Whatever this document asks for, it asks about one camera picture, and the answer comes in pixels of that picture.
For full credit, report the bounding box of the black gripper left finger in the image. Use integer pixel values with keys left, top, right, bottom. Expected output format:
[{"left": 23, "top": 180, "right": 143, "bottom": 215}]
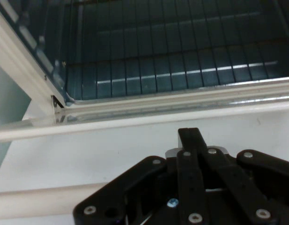
[{"left": 73, "top": 127, "right": 208, "bottom": 225}]

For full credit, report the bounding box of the white toaster oven body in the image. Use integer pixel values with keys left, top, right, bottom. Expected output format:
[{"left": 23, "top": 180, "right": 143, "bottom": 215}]
[{"left": 0, "top": 0, "right": 289, "bottom": 124}]

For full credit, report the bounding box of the glass oven door with handle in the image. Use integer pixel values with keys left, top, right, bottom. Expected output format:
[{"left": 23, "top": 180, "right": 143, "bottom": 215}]
[{"left": 0, "top": 103, "right": 289, "bottom": 222}]

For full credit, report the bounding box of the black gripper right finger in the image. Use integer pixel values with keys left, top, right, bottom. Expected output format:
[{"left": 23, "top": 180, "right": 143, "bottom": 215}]
[{"left": 188, "top": 127, "right": 289, "bottom": 225}]

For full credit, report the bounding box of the wire oven rack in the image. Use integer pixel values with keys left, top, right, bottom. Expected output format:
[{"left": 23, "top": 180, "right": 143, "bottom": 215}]
[{"left": 63, "top": 0, "right": 289, "bottom": 100}]

